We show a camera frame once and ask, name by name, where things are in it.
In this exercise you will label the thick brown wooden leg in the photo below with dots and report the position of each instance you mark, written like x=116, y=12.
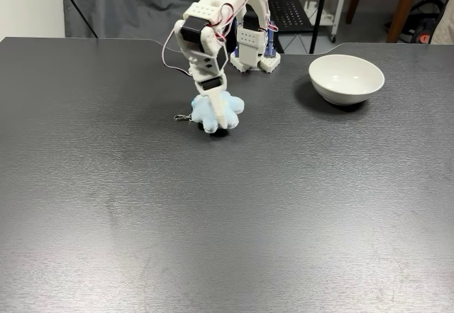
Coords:
x=404, y=11

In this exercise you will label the black slanted pole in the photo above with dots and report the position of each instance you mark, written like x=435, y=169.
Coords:
x=319, y=15

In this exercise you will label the black and red appliance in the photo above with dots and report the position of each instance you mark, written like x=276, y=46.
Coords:
x=422, y=22

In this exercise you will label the white bowl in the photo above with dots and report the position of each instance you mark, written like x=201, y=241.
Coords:
x=345, y=77

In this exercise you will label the white cart frame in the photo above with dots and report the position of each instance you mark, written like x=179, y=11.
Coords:
x=341, y=4

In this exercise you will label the gray cloth backdrop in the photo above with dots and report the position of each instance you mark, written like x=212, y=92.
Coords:
x=124, y=8

